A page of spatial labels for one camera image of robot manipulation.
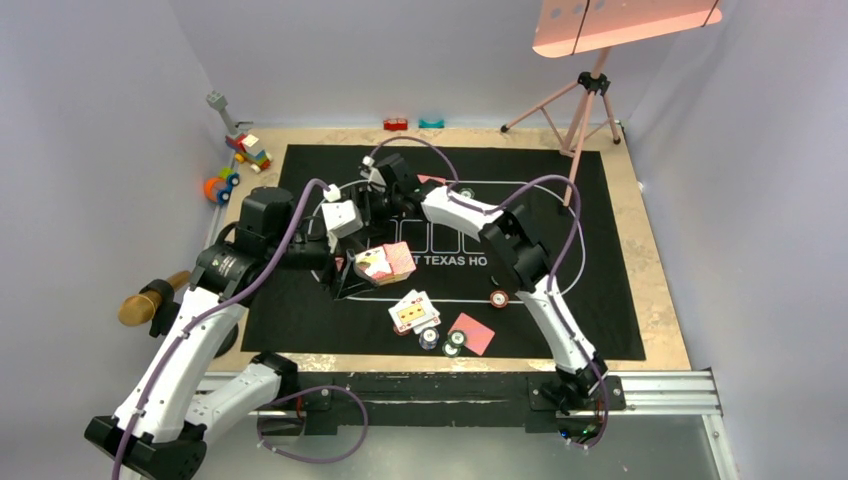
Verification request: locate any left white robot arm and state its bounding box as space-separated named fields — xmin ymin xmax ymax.
xmin=85 ymin=179 xmax=366 ymax=479

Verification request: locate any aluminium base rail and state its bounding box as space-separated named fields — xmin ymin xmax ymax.
xmin=121 ymin=370 xmax=740 ymax=480

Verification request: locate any face-up playing cards pile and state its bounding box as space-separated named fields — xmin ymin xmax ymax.
xmin=388 ymin=290 xmax=441 ymax=334

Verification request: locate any red backed card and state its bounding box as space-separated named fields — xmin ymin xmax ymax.
xmin=417 ymin=174 xmax=446 ymax=185
xmin=448 ymin=313 xmax=495 ymax=356

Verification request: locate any gold microphone on stand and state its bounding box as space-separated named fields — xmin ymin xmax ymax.
xmin=117 ymin=270 xmax=190 ymax=338

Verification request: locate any teal small block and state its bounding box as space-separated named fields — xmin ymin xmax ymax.
xmin=418 ymin=118 xmax=445 ymax=129

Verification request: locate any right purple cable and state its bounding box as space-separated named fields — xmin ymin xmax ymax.
xmin=367 ymin=136 xmax=611 ymax=452

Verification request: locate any red backed card top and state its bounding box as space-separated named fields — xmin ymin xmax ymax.
xmin=417 ymin=174 xmax=446 ymax=185

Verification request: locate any purple cable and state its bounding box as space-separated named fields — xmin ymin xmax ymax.
xmin=111 ymin=178 xmax=370 ymax=480
xmin=367 ymin=136 xmax=611 ymax=452

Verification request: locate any blue poker chip stack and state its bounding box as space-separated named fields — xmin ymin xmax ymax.
xmin=419 ymin=327 xmax=439 ymax=351

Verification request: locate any red backed card bottom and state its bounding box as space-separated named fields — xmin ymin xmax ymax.
xmin=448 ymin=313 xmax=495 ymax=356

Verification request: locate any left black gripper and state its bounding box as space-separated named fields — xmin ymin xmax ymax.
xmin=266 ymin=228 xmax=378 ymax=297

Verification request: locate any green poker chip stack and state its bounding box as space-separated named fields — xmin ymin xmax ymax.
xmin=448 ymin=330 xmax=467 ymax=348

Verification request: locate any pink music stand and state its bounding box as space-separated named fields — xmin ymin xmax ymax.
xmin=500 ymin=0 xmax=723 ymax=182

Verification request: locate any red small block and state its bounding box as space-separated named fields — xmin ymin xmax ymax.
xmin=383 ymin=117 xmax=409 ymax=131

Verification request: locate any pink playing card box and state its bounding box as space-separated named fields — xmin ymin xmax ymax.
xmin=355 ymin=241 xmax=416 ymax=286

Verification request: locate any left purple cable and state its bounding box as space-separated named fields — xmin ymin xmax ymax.
xmin=111 ymin=178 xmax=370 ymax=480

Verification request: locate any colourful toy block train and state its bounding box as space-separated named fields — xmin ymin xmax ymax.
xmin=225 ymin=133 xmax=273 ymax=173

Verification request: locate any black poker table mat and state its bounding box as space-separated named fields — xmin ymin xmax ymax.
xmin=242 ymin=146 xmax=645 ymax=360

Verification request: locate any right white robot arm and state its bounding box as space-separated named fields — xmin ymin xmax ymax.
xmin=360 ymin=155 xmax=608 ymax=407

